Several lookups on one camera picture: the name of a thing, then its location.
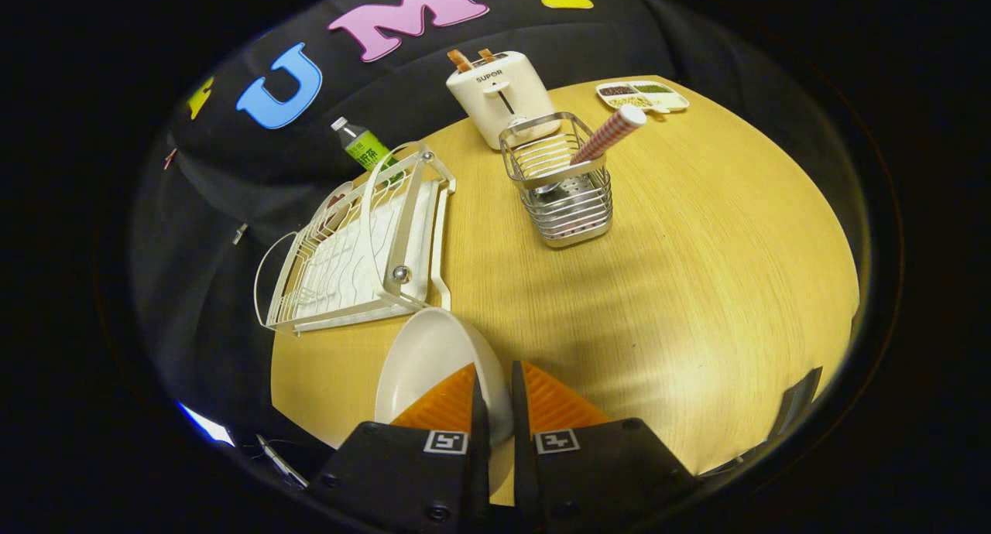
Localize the white wire dish rack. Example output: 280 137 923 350
254 141 458 335

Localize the cream white toaster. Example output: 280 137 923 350
446 51 560 150

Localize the bright monitor screen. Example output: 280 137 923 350
177 401 235 447

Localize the white round plate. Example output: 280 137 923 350
375 307 516 504

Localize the checkered handle metal spoon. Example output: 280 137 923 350
534 104 647 198

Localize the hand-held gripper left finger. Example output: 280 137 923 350
310 362 490 534

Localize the green label water bottle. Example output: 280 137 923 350
331 117 403 183

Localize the white sectioned dish with beans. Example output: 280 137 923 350
595 80 690 115

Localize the metal wire basket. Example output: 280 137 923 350
499 112 614 248

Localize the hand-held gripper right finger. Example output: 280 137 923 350
511 360 701 534

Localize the black backdrop cloth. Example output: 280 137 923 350
132 0 860 442

